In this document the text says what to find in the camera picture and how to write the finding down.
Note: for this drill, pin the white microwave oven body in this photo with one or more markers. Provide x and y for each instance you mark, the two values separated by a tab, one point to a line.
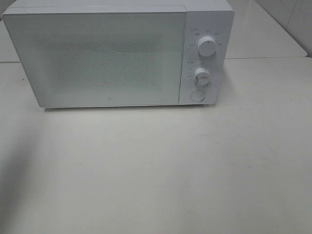
111	53

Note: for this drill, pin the round door release button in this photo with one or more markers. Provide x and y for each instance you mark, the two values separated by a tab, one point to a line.
197	95

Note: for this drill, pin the upper white power knob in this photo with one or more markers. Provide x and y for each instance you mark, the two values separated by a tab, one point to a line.
206	46

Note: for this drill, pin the white timer knob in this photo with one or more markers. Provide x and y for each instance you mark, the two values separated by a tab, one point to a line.
202	76

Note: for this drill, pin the white microwave door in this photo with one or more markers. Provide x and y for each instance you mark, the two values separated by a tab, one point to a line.
97	56

